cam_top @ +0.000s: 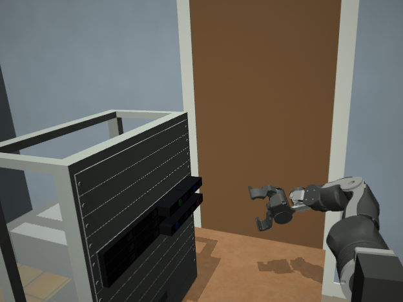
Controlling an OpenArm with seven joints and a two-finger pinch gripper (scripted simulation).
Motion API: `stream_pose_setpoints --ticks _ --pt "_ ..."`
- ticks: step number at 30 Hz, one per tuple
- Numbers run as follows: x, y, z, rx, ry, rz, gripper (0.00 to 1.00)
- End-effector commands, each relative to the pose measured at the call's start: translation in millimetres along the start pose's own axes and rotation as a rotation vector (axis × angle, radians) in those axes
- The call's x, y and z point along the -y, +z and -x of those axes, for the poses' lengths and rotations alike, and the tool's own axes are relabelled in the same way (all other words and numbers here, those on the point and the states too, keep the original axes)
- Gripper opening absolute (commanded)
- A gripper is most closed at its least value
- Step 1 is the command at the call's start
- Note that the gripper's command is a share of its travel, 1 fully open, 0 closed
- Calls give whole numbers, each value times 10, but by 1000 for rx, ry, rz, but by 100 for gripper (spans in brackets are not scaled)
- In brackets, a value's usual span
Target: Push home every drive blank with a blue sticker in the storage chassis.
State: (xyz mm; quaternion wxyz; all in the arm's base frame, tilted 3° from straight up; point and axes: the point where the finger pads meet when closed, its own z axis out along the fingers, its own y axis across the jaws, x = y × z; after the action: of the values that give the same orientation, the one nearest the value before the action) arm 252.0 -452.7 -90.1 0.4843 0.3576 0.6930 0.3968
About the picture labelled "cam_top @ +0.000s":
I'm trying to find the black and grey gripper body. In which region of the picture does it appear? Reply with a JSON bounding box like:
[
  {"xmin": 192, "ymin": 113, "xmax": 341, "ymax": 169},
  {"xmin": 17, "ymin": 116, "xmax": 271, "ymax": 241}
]
[{"xmin": 266, "ymin": 187, "xmax": 309, "ymax": 225}]

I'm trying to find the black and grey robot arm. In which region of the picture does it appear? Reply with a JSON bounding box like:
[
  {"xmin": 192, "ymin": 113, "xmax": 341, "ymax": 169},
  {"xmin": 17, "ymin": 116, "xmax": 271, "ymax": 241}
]
[{"xmin": 289, "ymin": 176, "xmax": 396, "ymax": 302}]

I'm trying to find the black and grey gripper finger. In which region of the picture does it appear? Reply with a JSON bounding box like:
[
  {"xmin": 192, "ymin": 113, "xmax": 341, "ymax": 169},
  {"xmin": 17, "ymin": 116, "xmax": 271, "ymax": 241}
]
[
  {"xmin": 255, "ymin": 209, "xmax": 274, "ymax": 231},
  {"xmin": 248, "ymin": 185, "xmax": 277, "ymax": 200}
]

